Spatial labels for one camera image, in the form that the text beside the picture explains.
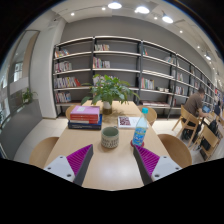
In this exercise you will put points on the wooden chair near left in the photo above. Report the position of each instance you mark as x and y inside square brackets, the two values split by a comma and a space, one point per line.
[41, 152]

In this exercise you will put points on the blue plastic water bottle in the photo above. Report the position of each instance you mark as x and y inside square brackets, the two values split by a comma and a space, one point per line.
[140, 129]

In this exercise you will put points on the large grey bookshelf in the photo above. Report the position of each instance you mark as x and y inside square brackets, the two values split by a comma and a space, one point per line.
[159, 77]

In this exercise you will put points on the open magazine on table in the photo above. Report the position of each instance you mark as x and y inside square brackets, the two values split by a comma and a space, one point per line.
[127, 122]

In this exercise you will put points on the wooden slat chair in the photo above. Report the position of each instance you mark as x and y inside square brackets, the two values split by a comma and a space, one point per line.
[186, 123]
[211, 139]

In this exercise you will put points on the round red coaster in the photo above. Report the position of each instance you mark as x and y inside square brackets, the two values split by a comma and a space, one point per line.
[132, 144]

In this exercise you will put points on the red book on top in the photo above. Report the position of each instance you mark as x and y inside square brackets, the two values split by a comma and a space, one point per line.
[85, 113]

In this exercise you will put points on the dark blue thick book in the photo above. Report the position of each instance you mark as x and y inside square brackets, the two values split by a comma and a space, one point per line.
[86, 126]

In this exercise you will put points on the small plant by window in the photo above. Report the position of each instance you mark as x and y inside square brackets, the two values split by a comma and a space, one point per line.
[27, 96]

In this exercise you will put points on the patterned ceramic cup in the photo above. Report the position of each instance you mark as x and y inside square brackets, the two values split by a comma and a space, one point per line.
[110, 137]

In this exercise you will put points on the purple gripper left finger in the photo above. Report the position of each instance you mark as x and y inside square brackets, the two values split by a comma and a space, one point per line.
[72, 167]

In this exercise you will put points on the seated man brown shirt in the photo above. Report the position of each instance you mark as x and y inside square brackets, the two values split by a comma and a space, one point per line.
[194, 106]

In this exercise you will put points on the wooden chair far left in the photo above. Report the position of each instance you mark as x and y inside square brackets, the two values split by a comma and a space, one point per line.
[68, 111]

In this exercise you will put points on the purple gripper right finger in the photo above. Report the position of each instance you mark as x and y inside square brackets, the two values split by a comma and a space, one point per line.
[153, 167]

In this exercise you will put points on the green potted plant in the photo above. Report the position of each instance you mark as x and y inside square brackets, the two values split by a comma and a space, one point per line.
[107, 89]

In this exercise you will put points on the wooden chair far right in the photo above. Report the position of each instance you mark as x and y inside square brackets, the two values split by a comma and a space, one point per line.
[151, 115]

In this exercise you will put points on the wooden chair near right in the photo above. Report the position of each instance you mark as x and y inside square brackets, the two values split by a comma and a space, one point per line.
[177, 150]

